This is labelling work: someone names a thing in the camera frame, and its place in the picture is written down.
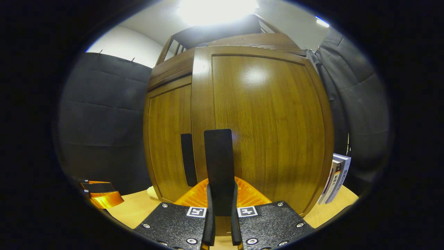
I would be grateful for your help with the small ceiling light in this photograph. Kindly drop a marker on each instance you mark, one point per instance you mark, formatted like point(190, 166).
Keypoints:
point(322, 22)

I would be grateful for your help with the pale yellow soft object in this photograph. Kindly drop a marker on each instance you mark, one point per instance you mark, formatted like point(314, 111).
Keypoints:
point(152, 192)

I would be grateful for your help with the brown wooden cabinet door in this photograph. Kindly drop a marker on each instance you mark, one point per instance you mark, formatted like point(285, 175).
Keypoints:
point(277, 132)
point(168, 139)

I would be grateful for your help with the brown wooden double-door shoe cabinet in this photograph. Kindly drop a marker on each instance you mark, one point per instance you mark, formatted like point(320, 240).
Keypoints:
point(173, 67)

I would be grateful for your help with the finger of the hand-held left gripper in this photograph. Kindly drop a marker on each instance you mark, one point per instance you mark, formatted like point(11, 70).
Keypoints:
point(105, 199)

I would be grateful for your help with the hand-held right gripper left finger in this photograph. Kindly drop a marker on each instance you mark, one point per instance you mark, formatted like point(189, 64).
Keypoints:
point(173, 225)

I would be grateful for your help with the large bright ceiling light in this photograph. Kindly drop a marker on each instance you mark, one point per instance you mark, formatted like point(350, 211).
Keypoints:
point(216, 10)

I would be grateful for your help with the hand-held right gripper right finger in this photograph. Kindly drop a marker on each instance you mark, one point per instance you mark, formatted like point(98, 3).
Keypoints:
point(274, 225)

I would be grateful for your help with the upright book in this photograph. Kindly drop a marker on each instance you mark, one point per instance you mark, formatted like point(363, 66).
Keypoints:
point(344, 173)
point(324, 194)
point(333, 180)

